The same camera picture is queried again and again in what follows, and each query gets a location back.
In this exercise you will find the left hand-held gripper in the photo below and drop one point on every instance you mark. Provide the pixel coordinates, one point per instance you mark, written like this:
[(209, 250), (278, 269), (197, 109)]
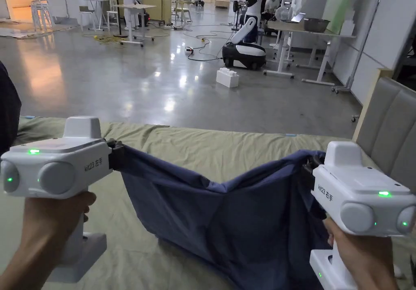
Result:
[(58, 160)]

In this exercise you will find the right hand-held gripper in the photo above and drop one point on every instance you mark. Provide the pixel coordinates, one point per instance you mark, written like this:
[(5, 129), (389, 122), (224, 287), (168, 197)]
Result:
[(354, 186)]

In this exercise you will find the dark blue shirt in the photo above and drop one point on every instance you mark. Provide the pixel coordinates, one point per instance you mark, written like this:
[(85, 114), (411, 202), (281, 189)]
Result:
[(227, 218)]

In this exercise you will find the person's right forearm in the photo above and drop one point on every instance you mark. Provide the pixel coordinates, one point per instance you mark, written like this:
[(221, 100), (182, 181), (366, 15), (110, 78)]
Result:
[(373, 282)]

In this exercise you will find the person's left forearm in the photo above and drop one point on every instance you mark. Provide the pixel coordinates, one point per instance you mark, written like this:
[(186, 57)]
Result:
[(22, 264)]

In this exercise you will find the person's left hand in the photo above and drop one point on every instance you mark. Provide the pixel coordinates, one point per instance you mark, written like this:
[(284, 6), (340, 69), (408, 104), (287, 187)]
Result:
[(52, 218)]

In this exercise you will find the person's right hand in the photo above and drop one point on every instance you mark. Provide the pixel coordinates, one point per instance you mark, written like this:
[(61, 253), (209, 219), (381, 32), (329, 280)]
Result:
[(360, 254)]

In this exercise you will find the grey padded headboard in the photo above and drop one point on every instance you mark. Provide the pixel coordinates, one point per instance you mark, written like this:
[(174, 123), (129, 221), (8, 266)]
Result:
[(390, 127)]

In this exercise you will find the bed with pale green sheet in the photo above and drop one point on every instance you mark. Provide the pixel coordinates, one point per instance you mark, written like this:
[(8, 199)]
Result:
[(195, 143)]

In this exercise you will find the stack of white stools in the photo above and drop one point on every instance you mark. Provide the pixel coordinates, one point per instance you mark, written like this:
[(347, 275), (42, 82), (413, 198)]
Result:
[(40, 12)]

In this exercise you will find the white desk with laptop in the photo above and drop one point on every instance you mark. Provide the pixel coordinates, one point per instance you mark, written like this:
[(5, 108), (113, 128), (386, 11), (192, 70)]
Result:
[(97, 0)]

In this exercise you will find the white plastic block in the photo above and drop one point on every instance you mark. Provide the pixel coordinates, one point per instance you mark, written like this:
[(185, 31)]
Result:
[(227, 77)]

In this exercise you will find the white power strip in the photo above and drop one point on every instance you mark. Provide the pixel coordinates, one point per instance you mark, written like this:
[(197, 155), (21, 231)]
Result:
[(188, 50)]

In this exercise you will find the white robot on black base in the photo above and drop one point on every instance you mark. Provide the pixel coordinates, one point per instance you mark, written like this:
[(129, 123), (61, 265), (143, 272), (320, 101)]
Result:
[(248, 48)]

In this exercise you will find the white standing fan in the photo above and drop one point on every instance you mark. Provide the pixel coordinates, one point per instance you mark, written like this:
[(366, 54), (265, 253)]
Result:
[(281, 13)]

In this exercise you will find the wooden carton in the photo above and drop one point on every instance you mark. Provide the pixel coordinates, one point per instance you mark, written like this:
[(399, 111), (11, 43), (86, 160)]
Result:
[(222, 0)]

